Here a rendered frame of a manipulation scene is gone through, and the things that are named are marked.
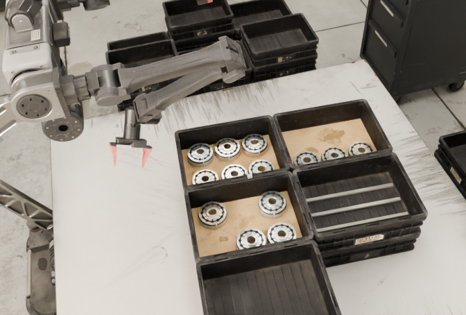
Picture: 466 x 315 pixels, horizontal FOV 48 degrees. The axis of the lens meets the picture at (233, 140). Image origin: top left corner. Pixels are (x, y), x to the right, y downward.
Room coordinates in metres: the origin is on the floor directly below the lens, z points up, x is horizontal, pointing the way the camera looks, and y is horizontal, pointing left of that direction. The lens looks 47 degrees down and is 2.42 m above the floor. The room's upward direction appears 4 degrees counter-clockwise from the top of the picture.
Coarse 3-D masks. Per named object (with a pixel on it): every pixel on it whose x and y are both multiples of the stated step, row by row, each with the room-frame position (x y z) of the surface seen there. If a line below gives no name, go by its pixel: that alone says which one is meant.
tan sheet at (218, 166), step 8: (264, 136) 1.49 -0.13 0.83; (240, 144) 1.45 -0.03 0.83; (184, 152) 1.43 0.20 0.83; (272, 152) 1.40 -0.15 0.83; (184, 160) 1.38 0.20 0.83; (216, 160) 1.37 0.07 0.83; (240, 160) 1.36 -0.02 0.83; (248, 160) 1.36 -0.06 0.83; (272, 160) 1.35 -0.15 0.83; (184, 168) 1.34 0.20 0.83; (192, 168) 1.34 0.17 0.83; (200, 168) 1.34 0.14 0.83; (208, 168) 1.34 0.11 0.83; (216, 168) 1.33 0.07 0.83; (224, 168) 1.33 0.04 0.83; (248, 168) 1.32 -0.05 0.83; (192, 176) 1.30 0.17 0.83
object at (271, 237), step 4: (276, 224) 1.03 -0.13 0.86; (280, 224) 1.03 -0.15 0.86; (284, 224) 1.03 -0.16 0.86; (288, 224) 1.03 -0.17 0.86; (272, 228) 1.02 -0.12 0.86; (276, 228) 1.01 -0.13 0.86; (288, 228) 1.01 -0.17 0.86; (292, 228) 1.01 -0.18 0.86; (268, 232) 1.00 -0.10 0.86; (272, 232) 1.00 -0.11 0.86; (288, 232) 0.99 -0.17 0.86; (292, 232) 0.99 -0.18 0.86; (268, 236) 0.98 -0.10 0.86; (272, 236) 0.98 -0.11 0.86; (292, 236) 0.98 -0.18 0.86; (296, 236) 0.98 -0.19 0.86; (268, 240) 0.97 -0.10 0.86; (272, 240) 0.97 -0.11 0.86; (276, 240) 0.96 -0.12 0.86; (284, 240) 0.96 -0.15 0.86
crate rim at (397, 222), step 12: (372, 156) 1.25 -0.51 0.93; (384, 156) 1.25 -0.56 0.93; (396, 156) 1.24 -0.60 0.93; (300, 168) 1.22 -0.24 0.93; (312, 168) 1.22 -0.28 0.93; (408, 180) 1.13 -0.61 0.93; (300, 192) 1.11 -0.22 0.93; (420, 204) 1.02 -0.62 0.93; (408, 216) 0.98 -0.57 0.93; (420, 216) 0.97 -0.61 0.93; (312, 228) 0.96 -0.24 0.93; (348, 228) 0.95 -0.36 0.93; (360, 228) 0.94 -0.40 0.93; (372, 228) 0.95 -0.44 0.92; (384, 228) 0.95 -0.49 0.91; (324, 240) 0.92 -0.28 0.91
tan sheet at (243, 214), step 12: (228, 204) 1.15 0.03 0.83; (240, 204) 1.15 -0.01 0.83; (252, 204) 1.15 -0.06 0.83; (288, 204) 1.13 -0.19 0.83; (228, 216) 1.10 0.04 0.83; (240, 216) 1.09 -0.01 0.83; (252, 216) 1.09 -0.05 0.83; (264, 216) 1.09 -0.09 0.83; (288, 216) 1.08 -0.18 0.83; (204, 228) 1.05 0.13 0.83; (228, 228) 1.05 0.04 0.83; (240, 228) 1.04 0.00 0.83; (264, 228) 1.04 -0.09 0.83; (204, 240) 1.01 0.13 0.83; (216, 240) 1.00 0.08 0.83; (228, 240) 1.00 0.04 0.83; (204, 252) 0.96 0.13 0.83; (216, 252) 0.95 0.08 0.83
